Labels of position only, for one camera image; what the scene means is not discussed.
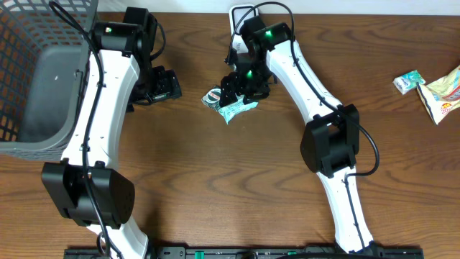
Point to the white barcode scanner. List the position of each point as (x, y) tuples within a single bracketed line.
[(235, 14)]

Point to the teal snack packet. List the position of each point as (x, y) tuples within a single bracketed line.
[(230, 111)]

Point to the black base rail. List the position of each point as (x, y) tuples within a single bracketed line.
[(305, 253)]

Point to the green Zam-Buk tin box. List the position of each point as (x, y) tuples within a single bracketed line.
[(212, 98)]

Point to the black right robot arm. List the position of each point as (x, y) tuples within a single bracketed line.
[(330, 141)]

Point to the black plastic mesh basket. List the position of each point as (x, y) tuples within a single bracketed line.
[(44, 64)]

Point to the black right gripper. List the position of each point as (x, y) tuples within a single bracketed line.
[(238, 87)]

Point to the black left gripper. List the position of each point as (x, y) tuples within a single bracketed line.
[(162, 92)]

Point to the yellow white snack bag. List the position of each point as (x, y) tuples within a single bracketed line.
[(441, 96)]

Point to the small teal tissue packet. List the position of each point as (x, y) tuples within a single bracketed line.
[(408, 81)]

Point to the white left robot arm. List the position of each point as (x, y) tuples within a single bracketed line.
[(85, 185)]

